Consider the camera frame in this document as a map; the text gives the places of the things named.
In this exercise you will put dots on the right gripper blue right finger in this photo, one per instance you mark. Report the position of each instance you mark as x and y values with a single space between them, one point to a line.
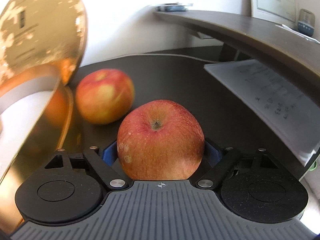
221 161

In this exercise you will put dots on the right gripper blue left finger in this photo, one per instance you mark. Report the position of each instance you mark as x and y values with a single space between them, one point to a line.
103 166

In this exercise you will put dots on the red yellow apple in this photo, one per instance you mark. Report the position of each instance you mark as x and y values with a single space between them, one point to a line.
105 96

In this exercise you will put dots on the gold round box lid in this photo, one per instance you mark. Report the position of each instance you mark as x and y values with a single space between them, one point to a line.
37 32

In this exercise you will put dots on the gold round gift box base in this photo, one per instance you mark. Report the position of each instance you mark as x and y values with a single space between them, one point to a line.
37 118

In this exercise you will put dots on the white paper sheet stack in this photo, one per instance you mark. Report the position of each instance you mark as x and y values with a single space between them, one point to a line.
285 109

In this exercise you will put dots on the dark raised desk shelf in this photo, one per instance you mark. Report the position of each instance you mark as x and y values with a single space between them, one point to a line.
271 39

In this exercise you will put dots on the small blue grey device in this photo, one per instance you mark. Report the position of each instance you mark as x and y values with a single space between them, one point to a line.
306 22

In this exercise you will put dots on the framed certificate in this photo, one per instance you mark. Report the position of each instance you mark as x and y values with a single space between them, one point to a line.
277 11

